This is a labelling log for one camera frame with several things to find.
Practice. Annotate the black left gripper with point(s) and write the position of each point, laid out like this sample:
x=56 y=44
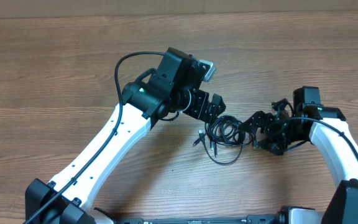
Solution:
x=211 y=112

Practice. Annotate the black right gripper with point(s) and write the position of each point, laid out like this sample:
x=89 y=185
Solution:
x=268 y=119

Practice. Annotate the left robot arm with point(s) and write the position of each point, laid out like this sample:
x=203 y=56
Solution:
x=172 y=87

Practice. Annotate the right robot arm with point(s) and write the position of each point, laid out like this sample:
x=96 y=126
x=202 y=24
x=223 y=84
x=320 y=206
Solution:
x=308 y=120

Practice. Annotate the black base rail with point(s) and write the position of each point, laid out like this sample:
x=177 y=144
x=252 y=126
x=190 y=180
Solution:
x=194 y=220

